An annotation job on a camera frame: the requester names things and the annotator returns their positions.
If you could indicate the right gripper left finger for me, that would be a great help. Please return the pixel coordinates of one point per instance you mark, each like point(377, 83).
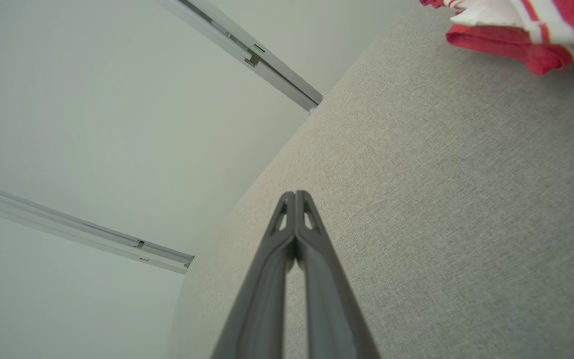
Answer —
point(257, 309)

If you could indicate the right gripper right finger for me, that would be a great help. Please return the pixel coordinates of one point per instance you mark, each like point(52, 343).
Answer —
point(332, 309)

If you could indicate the grey fabric sofa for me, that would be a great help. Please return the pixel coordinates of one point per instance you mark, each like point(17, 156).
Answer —
point(441, 199)

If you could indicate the red basketball jersey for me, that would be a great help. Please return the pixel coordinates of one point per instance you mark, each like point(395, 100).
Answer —
point(541, 55)

